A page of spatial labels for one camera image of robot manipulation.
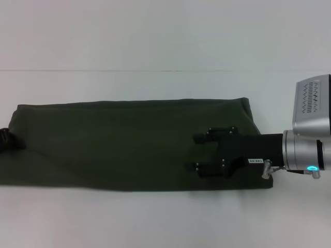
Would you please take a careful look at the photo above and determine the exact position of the dark green shirt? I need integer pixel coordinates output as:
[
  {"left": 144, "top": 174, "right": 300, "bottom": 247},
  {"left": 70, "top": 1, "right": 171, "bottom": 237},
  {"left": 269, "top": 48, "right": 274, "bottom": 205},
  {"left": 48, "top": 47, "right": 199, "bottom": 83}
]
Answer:
[{"left": 0, "top": 96, "right": 275, "bottom": 193}]

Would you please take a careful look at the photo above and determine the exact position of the silver right cable plug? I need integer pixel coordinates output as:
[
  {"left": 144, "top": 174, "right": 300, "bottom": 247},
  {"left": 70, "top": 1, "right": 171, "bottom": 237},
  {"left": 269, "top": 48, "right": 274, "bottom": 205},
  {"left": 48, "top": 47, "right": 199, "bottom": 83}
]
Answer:
[{"left": 304, "top": 168, "right": 322, "bottom": 180}]

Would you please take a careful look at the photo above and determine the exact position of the black right cable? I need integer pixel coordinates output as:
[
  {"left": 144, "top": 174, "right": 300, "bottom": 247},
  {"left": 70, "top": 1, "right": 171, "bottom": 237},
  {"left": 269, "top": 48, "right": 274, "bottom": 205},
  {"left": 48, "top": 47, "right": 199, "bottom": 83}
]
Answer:
[{"left": 270, "top": 165, "right": 310, "bottom": 174}]

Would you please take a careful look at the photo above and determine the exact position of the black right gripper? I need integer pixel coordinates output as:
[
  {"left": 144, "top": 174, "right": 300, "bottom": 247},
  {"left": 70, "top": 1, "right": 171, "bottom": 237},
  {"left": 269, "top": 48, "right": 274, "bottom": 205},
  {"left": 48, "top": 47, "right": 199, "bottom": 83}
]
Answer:
[{"left": 184, "top": 126, "right": 285, "bottom": 179}]

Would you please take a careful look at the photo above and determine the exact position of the silver right cable connector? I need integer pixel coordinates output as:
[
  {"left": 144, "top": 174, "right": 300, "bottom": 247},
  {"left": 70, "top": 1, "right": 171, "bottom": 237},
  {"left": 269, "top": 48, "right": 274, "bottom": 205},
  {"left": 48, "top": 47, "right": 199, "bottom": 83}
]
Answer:
[{"left": 261, "top": 159, "right": 274, "bottom": 180}]

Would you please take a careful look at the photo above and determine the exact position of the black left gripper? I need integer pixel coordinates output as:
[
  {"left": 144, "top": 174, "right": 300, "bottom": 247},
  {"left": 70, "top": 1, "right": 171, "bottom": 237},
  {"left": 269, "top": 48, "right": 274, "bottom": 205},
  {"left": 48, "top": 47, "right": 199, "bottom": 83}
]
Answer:
[{"left": 0, "top": 127, "right": 27, "bottom": 153}]

